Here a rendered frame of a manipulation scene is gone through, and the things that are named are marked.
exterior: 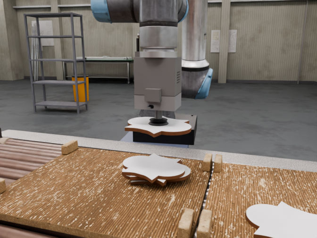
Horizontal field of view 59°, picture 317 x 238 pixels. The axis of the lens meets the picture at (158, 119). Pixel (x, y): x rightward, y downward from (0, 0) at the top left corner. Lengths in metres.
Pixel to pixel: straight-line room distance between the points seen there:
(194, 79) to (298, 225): 0.65
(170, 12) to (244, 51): 10.74
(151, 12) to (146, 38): 0.05
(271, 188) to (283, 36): 10.93
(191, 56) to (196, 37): 0.07
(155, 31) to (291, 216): 0.40
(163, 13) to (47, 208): 0.41
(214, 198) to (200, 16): 0.63
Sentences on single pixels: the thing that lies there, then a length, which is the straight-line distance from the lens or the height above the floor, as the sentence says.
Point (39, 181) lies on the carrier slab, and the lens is 0.69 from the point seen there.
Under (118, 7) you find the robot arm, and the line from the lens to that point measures 0.68.
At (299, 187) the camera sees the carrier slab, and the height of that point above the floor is 0.94.
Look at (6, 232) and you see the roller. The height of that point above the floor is 0.92.
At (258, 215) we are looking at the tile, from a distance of 0.54.
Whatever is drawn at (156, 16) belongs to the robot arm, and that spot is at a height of 1.28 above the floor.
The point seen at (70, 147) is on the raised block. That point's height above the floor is 0.95.
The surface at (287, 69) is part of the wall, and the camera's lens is 11.57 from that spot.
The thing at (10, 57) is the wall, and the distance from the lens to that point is 13.17.
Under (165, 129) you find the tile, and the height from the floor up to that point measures 1.07.
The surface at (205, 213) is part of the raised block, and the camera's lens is 0.48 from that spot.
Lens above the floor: 1.22
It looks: 14 degrees down
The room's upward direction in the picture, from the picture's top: straight up
